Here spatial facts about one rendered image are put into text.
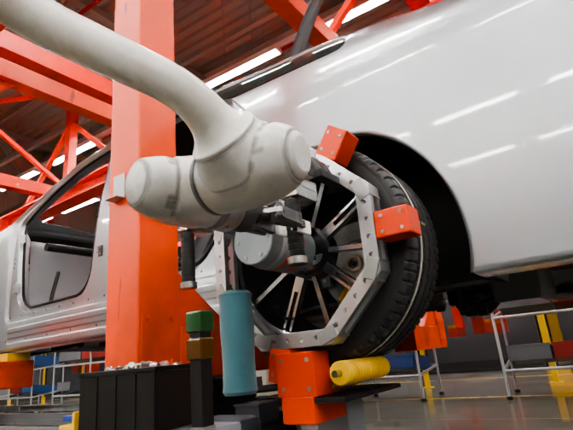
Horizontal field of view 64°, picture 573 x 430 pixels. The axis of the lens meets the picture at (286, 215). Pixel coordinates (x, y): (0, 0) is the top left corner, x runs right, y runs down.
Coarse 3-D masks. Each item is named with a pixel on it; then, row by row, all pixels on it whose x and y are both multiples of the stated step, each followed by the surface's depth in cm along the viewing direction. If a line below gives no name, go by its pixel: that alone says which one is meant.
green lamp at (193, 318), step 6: (192, 312) 86; (198, 312) 85; (204, 312) 86; (210, 312) 87; (186, 318) 87; (192, 318) 86; (198, 318) 85; (204, 318) 86; (210, 318) 87; (186, 324) 87; (192, 324) 86; (198, 324) 85; (204, 324) 85; (210, 324) 87; (186, 330) 86; (192, 330) 85; (198, 330) 85; (204, 330) 85; (210, 330) 87
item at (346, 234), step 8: (352, 224) 168; (344, 232) 169; (352, 232) 167; (360, 232) 166; (336, 240) 171; (344, 240) 169; (352, 240) 167; (360, 240) 165; (344, 256) 162; (360, 256) 159; (336, 264) 169; (344, 264) 162; (352, 272) 159; (360, 272) 158; (344, 280) 160; (328, 288) 169; (336, 288) 167; (336, 296) 166; (344, 296) 164
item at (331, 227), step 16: (320, 192) 136; (336, 192) 157; (320, 208) 135; (352, 208) 129; (336, 224) 131; (320, 240) 138; (336, 256) 133; (240, 272) 146; (256, 272) 151; (272, 272) 159; (304, 272) 139; (320, 272) 131; (336, 272) 128; (256, 288) 147; (272, 288) 139; (304, 288) 134; (320, 288) 130; (256, 304) 142; (272, 304) 149; (288, 304) 156; (320, 304) 129; (272, 320) 139; (304, 320) 153
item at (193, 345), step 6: (186, 342) 86; (192, 342) 85; (198, 342) 84; (204, 342) 84; (210, 342) 86; (192, 348) 84; (198, 348) 84; (204, 348) 84; (210, 348) 85; (192, 354) 84; (198, 354) 83; (204, 354) 84; (210, 354) 85; (192, 360) 84
